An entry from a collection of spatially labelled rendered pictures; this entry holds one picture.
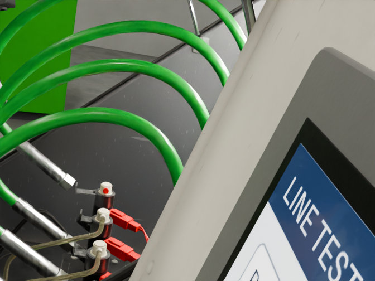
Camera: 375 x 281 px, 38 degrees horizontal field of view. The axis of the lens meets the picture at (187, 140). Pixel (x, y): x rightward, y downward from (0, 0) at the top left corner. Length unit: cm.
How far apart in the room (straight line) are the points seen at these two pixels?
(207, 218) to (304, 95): 10
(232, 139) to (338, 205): 14
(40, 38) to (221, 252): 389
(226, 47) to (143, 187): 33
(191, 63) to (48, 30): 309
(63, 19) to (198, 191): 378
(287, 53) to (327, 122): 9
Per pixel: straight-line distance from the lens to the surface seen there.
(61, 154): 112
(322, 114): 21
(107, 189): 78
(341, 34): 24
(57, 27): 410
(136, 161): 111
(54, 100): 423
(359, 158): 18
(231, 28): 73
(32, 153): 78
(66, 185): 79
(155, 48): 736
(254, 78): 32
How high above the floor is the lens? 147
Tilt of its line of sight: 19 degrees down
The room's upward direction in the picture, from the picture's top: 12 degrees clockwise
